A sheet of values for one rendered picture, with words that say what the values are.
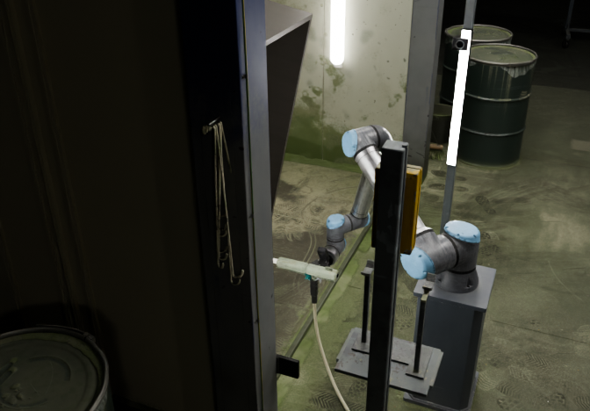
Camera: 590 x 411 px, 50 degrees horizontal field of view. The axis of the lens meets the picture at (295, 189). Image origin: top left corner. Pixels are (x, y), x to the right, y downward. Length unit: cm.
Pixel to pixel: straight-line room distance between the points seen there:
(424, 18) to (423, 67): 35
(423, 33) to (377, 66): 42
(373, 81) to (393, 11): 53
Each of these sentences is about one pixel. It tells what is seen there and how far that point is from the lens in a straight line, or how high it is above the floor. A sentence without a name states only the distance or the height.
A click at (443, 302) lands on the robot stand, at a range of 279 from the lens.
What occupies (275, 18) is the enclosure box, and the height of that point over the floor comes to 165.
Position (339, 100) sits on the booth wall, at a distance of 496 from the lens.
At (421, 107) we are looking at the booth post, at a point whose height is 63.
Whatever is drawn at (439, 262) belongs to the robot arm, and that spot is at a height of 85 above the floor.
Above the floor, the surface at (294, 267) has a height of 55.
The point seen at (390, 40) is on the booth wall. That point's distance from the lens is 471.
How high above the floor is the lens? 231
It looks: 28 degrees down
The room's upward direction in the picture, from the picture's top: 1 degrees counter-clockwise
